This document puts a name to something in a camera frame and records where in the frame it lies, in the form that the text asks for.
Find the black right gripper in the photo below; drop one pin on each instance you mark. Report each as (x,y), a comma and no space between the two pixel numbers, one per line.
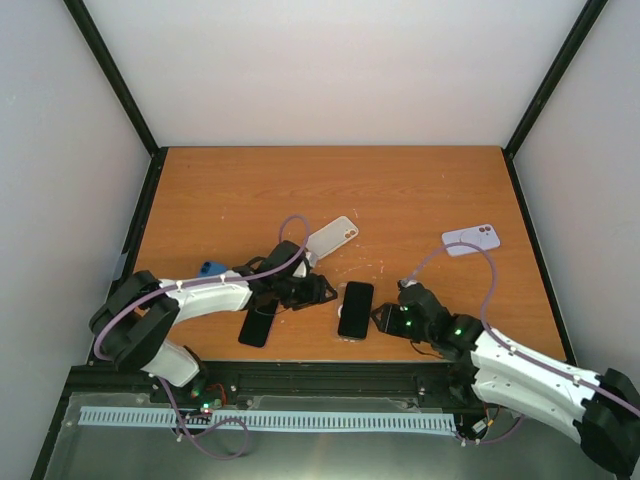
(388,323)

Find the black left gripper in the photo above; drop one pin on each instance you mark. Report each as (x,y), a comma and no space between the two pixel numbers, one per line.
(315,292)

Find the black smartphone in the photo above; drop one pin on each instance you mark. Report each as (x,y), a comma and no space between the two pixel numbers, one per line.
(257,325)
(356,310)

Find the beige silicone phone case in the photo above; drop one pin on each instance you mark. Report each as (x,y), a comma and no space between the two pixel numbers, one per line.
(331,237)

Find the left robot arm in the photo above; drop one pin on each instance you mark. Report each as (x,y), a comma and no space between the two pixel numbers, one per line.
(131,328)

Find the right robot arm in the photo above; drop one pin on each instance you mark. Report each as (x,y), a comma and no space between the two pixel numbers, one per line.
(598,411)

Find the lilac phone case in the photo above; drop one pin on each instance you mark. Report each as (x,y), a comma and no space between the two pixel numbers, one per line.
(459,242)

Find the blue smartphone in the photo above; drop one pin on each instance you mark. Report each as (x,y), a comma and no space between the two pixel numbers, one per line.
(211,268)

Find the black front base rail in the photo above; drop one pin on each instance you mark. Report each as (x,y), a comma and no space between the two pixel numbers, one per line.
(430,385)

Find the light blue cable duct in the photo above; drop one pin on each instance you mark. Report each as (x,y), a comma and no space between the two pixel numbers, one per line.
(271,421)

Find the black frame post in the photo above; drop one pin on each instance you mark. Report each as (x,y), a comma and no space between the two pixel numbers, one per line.
(86,25)
(575,38)

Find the black left frame post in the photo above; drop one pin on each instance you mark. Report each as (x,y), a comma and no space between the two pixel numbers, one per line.
(86,25)

